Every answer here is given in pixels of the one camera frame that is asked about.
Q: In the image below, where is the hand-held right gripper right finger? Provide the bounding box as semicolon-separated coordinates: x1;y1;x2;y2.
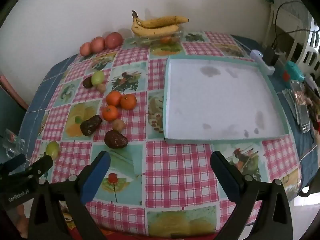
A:
210;151;293;240

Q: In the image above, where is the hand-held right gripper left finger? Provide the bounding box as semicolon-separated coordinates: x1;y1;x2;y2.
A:
29;150;111;240

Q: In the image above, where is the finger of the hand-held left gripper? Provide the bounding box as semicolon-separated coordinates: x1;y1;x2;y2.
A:
0;153;26;174
24;154;54;180

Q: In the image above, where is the tangerine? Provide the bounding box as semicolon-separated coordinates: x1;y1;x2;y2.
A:
106;91;122;107
102;105;119;122
120;94;137;110

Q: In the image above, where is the white cardboard tray teal rim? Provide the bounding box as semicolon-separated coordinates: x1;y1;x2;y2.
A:
162;56;290;145

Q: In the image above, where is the person's left hand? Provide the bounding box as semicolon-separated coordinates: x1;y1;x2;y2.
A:
14;202;29;239

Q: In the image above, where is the clear plastic bottle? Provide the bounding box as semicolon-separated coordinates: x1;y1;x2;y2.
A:
2;129;25;158

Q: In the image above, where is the pink chair back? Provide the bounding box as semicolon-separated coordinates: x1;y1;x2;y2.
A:
0;75;29;111

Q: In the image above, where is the blue tiled tablecloth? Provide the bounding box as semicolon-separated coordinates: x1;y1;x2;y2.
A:
19;35;320;165

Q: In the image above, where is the clear acrylic stand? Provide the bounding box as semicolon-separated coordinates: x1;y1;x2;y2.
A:
282;89;300;125

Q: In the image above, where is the smartphone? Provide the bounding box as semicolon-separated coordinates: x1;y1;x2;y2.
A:
290;80;312;133

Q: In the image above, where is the pile of small trinkets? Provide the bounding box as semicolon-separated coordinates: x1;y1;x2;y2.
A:
304;80;320;140

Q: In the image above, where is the white power strip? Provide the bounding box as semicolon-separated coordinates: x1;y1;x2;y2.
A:
249;50;275;76

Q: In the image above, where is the small red apple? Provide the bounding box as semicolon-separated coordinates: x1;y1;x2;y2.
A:
79;42;92;56

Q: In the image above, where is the teal box red label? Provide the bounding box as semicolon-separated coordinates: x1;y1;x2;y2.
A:
282;60;306;83

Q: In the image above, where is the black charger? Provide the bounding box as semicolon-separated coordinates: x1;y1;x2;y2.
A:
264;46;278;65

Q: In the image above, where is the medium red apple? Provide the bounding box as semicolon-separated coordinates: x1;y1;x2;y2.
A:
90;37;105;53

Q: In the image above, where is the large red apple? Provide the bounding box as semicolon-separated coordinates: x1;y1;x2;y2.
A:
104;32;123;49

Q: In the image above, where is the clear plastic container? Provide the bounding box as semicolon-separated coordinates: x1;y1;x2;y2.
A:
135;29;184;47

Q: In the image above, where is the spotted yellow banana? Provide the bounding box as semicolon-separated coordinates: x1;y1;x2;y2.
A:
135;16;190;29
131;10;180;37

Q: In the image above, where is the white lattice chair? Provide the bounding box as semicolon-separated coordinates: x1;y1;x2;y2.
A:
297;15;320;80

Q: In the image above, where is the black cable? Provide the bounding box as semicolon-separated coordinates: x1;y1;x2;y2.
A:
271;0;320;53

